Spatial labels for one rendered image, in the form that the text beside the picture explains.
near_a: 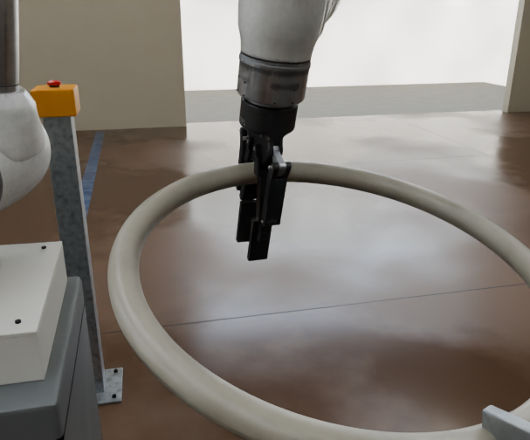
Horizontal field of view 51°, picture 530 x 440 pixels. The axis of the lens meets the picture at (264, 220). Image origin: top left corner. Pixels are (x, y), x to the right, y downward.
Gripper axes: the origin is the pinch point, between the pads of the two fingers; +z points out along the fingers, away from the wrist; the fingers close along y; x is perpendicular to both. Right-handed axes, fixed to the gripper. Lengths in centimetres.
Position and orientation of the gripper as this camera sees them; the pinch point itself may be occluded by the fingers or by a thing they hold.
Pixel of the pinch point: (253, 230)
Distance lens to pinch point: 82.0
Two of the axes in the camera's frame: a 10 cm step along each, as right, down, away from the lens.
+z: -1.2, 8.6, 5.0
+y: 3.6, 5.0, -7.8
